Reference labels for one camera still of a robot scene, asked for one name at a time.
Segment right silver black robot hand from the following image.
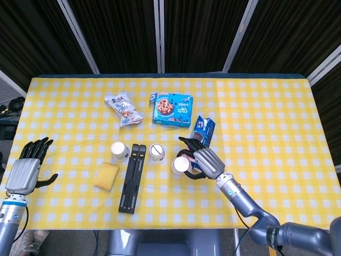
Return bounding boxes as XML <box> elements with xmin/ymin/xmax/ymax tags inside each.
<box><xmin>177</xmin><ymin>137</ymin><xmax>226</xmax><ymax>181</ymax></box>

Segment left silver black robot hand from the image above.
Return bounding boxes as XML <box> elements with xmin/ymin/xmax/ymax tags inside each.
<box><xmin>5</xmin><ymin>137</ymin><xmax>59</xmax><ymax>195</ymax></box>

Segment white paper cup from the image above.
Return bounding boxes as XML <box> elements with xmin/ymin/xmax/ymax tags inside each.
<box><xmin>171</xmin><ymin>156</ymin><xmax>192</xmax><ymax>175</ymax></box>
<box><xmin>148</xmin><ymin>143</ymin><xmax>166</xmax><ymax>164</ymax></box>
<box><xmin>110</xmin><ymin>141</ymin><xmax>131</xmax><ymax>162</ymax></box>

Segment dark blue sandwich biscuit box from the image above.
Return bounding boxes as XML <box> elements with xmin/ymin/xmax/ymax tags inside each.
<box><xmin>186</xmin><ymin>115</ymin><xmax>216</xmax><ymax>173</ymax></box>

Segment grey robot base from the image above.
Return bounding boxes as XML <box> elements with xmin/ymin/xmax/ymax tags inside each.
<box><xmin>106</xmin><ymin>229</ymin><xmax>222</xmax><ymax>256</ymax></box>

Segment yellow checkered tablecloth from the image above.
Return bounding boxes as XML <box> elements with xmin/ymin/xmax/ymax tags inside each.
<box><xmin>0</xmin><ymin>77</ymin><xmax>341</xmax><ymax>230</ymax></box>

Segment white paper cup, lined base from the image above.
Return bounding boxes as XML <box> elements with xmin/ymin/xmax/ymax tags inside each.
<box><xmin>148</xmin><ymin>143</ymin><xmax>166</xmax><ymax>164</ymax></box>

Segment blue cookie box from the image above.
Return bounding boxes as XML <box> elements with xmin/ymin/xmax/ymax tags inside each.
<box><xmin>149</xmin><ymin>92</ymin><xmax>194</xmax><ymax>128</ymax></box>

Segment brown shoes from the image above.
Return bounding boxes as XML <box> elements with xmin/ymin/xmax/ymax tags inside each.
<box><xmin>13</xmin><ymin>229</ymin><xmax>50</xmax><ymax>256</ymax></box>

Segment black folding stand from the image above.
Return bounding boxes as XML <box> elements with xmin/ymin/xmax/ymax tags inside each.
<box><xmin>118</xmin><ymin>143</ymin><xmax>147</xmax><ymax>214</ymax></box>

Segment yellow sponge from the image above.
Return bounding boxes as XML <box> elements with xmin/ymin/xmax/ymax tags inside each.
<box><xmin>93</xmin><ymin>162</ymin><xmax>120</xmax><ymax>192</ymax></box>

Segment white snack bag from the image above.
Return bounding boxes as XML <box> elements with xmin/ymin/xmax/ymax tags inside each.
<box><xmin>104</xmin><ymin>91</ymin><xmax>144</xmax><ymax>128</ymax></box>

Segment black cable bundle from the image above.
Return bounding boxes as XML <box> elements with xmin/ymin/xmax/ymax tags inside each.
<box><xmin>0</xmin><ymin>96</ymin><xmax>26</xmax><ymax>116</ymax></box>

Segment white partition frame post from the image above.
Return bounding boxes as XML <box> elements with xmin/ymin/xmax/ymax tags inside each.
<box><xmin>153</xmin><ymin>0</ymin><xmax>166</xmax><ymax>74</ymax></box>
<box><xmin>306</xmin><ymin>44</ymin><xmax>341</xmax><ymax>86</ymax></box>
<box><xmin>222</xmin><ymin>0</ymin><xmax>258</xmax><ymax>73</ymax></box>
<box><xmin>57</xmin><ymin>0</ymin><xmax>101</xmax><ymax>74</ymax></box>
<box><xmin>0</xmin><ymin>69</ymin><xmax>27</xmax><ymax>98</ymax></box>

